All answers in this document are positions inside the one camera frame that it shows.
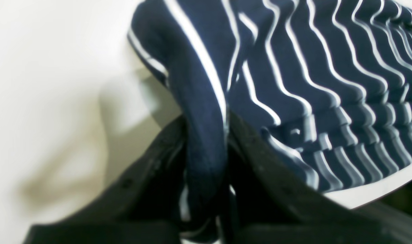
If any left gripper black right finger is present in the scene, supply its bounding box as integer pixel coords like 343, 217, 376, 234
223, 113, 412, 244

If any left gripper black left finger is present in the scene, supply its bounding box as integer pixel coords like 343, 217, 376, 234
24, 116, 186, 244

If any navy white striped t-shirt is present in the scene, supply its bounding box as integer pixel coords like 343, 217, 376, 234
128, 0, 412, 242

